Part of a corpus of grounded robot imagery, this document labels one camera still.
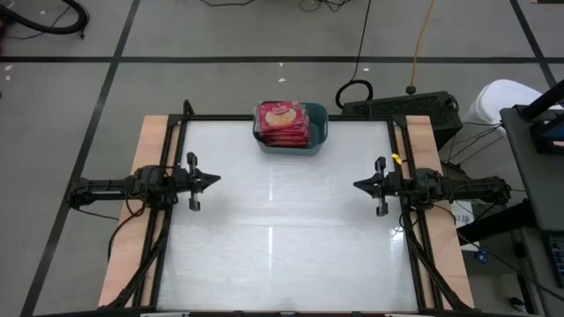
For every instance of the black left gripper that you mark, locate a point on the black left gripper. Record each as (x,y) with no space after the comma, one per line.
(194,182)

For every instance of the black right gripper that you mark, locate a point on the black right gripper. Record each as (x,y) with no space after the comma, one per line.
(396,185)

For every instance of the red popcorn bag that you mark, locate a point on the red popcorn bag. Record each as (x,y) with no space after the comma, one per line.
(279,115)
(286,138)
(284,133)
(286,144)

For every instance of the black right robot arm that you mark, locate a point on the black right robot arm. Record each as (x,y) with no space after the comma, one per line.
(467,189)

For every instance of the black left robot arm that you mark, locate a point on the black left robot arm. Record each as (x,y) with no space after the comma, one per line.
(106,187)

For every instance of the yellow tag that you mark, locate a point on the yellow tag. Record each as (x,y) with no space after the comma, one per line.
(396,158)

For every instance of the teal plastic basket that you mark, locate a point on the teal plastic basket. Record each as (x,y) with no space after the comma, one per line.
(319,132)

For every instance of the white paper label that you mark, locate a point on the white paper label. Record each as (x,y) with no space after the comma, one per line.
(465,218)

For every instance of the blue tag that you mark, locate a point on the blue tag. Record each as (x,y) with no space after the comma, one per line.
(483,256)

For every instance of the white rounded object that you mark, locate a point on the white rounded object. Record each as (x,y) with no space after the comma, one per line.
(498,101)

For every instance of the grey side table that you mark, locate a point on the grey side table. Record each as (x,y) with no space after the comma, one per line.
(529,185)

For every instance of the small black object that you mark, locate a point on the small black object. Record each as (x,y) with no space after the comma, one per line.
(516,302)

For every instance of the black desk equipment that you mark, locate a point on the black desk equipment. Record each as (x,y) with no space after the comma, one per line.
(544,99)

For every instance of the black keyboard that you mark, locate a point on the black keyboard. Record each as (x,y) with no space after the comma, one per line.
(557,260)

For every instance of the black table frame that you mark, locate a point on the black table frame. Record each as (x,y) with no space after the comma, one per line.
(211,118)

